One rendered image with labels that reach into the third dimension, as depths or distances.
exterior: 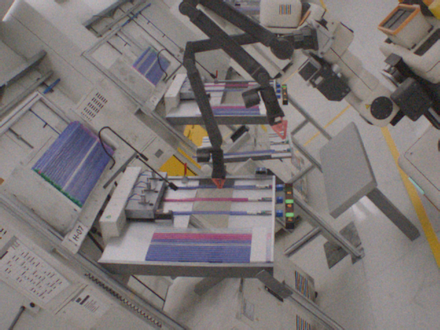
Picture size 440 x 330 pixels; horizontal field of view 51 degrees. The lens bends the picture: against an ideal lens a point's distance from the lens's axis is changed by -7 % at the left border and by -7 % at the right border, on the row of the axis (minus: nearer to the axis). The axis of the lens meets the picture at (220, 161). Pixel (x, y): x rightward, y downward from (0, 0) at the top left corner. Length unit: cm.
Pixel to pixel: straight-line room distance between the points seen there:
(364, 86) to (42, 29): 402
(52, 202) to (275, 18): 117
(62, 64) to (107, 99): 224
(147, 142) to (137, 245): 136
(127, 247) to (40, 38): 372
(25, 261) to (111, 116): 146
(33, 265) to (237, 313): 90
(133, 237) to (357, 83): 115
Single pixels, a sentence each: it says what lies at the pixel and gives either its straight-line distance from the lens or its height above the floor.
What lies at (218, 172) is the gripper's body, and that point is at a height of 97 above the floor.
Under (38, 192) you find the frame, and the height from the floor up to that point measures 157.
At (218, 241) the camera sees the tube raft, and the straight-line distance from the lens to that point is 207.
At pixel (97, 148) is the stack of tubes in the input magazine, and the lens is 245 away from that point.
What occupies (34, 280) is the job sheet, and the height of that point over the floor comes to 135.
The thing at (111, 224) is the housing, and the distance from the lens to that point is 216.
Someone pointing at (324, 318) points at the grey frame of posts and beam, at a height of 39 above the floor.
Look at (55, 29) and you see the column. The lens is 542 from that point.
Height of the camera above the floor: 161
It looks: 15 degrees down
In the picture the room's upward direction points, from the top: 49 degrees counter-clockwise
